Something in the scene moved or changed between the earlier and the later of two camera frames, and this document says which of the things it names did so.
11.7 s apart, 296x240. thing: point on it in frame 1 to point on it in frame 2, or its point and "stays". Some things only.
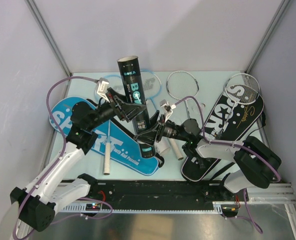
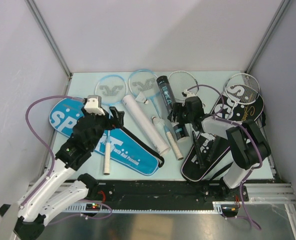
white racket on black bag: x=242 y=88 stays
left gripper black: x=129 y=111 to x=117 y=121
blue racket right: x=154 y=85 stays
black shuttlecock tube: x=131 y=82 to x=164 y=86
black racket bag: x=229 y=120 stays
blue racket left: x=116 y=82 stays
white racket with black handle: x=181 y=84 stays
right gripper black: x=150 y=136 to x=178 y=108
